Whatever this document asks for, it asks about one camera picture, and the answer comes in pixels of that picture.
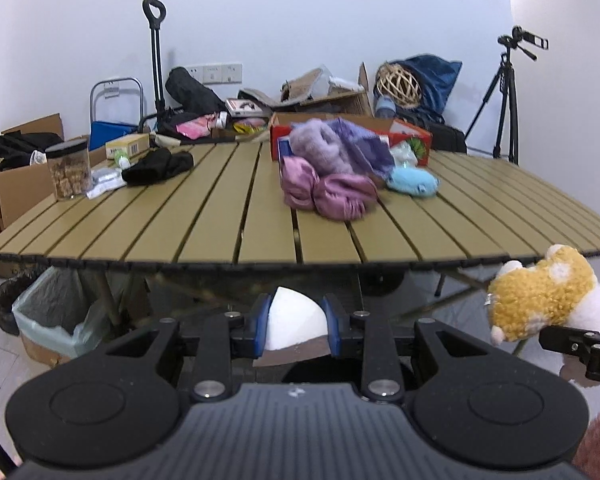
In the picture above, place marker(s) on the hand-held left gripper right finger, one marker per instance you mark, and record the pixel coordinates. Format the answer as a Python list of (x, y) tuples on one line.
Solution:
[(333, 330)]

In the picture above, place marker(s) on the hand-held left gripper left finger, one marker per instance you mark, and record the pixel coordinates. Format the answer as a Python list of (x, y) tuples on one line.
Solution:
[(263, 327)]

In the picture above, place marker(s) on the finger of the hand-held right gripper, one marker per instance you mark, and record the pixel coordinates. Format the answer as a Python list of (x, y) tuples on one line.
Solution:
[(575, 339)]

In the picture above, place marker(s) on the white foam piece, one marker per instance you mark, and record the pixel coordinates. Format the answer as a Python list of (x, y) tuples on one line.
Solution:
[(295, 317)]

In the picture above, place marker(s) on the yellow and white plush toy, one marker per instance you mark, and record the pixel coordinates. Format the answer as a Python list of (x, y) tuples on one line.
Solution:
[(540, 295)]

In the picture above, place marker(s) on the pink satin cloth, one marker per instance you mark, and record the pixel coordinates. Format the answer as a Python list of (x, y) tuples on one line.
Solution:
[(340, 195)]

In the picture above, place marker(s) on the light blue plush toy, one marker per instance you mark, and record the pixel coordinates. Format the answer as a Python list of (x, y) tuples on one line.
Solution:
[(412, 182)]

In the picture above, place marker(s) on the purple cloth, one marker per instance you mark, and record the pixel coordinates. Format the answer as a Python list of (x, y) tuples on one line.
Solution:
[(367, 147)]

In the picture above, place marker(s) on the lavender fuzzy cloth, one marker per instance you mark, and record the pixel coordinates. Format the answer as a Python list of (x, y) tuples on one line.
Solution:
[(315, 145)]

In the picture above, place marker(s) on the tan slatted folding table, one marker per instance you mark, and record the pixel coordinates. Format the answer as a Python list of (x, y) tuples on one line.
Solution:
[(205, 220)]

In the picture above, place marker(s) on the red cardboard box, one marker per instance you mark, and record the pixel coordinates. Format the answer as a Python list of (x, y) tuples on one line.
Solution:
[(280, 142)]

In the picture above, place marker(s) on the crumpled clear plastic bag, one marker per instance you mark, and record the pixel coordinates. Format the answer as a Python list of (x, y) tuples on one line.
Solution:
[(405, 154)]

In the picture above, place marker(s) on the black cloth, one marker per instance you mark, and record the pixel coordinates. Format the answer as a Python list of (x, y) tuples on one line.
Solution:
[(155, 166)]

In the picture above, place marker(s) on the pink packet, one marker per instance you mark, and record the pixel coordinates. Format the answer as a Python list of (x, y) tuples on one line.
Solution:
[(195, 127)]

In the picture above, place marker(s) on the light green bin liner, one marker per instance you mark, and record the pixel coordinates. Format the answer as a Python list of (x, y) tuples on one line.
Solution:
[(50, 305)]

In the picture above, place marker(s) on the white plastic packet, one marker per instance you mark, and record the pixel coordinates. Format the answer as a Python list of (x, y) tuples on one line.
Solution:
[(102, 181)]

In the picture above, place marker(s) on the small printed box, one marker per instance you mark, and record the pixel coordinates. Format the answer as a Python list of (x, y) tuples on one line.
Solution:
[(245, 106)]

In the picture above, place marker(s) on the pale yellow box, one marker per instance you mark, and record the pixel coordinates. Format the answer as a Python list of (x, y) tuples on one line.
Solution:
[(127, 146)]

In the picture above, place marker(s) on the open cardboard box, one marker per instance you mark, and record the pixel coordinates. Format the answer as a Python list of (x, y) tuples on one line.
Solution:
[(347, 102)]

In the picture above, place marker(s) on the blue water bottle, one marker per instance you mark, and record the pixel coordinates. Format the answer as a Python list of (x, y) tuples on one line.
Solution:
[(384, 105)]

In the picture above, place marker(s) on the torn cardboard piece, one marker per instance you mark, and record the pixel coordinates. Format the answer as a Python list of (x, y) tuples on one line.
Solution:
[(295, 87)]

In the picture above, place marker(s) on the blue box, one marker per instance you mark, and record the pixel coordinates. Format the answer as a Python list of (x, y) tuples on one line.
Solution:
[(111, 134)]

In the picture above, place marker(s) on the clear jar with black lid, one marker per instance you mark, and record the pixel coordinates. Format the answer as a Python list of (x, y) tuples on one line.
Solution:
[(70, 172)]

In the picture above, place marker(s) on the rattan ball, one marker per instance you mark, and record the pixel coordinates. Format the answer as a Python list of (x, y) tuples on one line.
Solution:
[(397, 85)]

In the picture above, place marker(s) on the black plastic bag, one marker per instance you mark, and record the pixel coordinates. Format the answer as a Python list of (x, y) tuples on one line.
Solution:
[(7, 305)]

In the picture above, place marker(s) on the black tripod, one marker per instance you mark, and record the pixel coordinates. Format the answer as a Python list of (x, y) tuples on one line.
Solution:
[(503, 90)]

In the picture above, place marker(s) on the dark blue cloth bag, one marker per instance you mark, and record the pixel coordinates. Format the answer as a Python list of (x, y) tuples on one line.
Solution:
[(437, 80)]

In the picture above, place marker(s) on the large brown cardboard box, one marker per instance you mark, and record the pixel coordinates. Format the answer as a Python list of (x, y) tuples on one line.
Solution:
[(15, 190)]

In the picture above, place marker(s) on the black clothes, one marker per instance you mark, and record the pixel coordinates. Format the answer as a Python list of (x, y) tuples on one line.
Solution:
[(25, 142)]

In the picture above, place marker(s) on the white wall sockets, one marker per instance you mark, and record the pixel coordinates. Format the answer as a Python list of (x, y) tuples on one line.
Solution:
[(215, 73)]

